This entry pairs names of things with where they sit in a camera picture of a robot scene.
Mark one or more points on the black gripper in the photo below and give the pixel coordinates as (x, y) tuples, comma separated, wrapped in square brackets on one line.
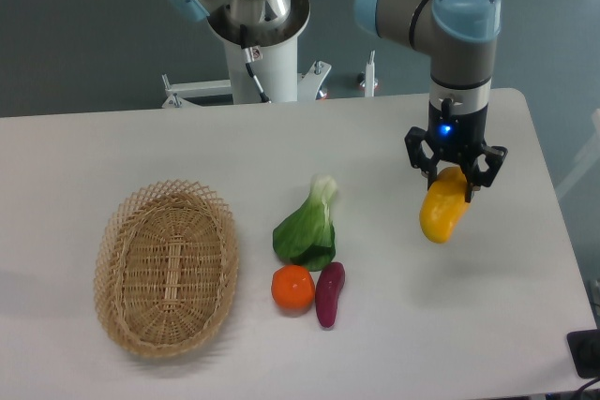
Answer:
[(457, 139)]

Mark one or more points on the yellow mango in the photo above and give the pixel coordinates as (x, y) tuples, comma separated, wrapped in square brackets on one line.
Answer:
[(444, 205)]

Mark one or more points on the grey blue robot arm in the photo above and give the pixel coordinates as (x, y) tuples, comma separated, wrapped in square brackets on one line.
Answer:
[(458, 36)]

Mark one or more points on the green bok choy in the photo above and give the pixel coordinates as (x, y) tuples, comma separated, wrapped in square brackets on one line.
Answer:
[(306, 237)]

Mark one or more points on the purple sweet potato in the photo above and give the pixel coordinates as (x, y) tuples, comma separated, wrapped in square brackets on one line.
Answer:
[(329, 286)]

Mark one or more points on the orange tangerine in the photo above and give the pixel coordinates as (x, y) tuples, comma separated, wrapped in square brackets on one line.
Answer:
[(293, 288)]

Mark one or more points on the black device at edge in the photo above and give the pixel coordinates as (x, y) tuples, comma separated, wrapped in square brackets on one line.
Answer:
[(584, 349)]

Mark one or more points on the woven wicker basket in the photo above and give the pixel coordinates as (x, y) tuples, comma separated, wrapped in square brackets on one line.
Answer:
[(167, 269)]

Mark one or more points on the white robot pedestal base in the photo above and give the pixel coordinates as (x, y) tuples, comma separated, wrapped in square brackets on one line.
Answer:
[(260, 40)]

